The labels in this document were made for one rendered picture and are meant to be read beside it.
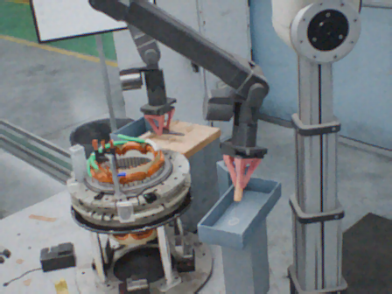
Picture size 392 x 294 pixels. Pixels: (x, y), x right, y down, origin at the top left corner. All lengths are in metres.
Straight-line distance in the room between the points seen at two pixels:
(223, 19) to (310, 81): 2.40
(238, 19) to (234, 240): 2.76
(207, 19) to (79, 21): 1.41
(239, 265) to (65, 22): 1.40
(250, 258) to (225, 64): 0.47
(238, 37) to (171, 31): 2.76
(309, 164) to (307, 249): 0.26
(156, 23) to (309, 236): 0.76
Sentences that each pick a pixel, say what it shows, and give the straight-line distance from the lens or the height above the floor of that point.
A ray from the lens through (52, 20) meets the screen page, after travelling 2.40.
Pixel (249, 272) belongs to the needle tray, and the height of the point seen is 0.90.
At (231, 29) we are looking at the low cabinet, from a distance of 3.81.
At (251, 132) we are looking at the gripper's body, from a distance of 1.26.
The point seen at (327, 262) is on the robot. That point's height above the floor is 0.76.
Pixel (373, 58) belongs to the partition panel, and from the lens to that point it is 3.57.
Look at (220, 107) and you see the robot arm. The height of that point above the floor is 1.30.
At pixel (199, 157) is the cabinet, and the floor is 1.02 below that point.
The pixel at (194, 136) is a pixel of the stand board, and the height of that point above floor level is 1.06.
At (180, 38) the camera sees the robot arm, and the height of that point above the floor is 1.48.
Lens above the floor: 1.74
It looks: 25 degrees down
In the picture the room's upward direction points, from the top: 6 degrees counter-clockwise
